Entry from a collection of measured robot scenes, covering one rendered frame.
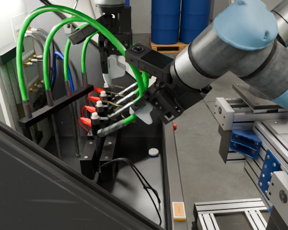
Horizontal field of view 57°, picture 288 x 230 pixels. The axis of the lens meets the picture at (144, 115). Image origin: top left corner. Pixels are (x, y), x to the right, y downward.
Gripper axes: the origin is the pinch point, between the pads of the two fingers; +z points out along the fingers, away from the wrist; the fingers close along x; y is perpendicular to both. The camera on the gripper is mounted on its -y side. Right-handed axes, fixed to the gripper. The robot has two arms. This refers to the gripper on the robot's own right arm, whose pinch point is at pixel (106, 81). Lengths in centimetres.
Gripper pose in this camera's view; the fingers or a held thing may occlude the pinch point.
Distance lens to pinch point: 76.2
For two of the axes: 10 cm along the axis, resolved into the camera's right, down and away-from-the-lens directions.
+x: 0.2, -4.8, 8.8
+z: 0.0, 8.8, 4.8
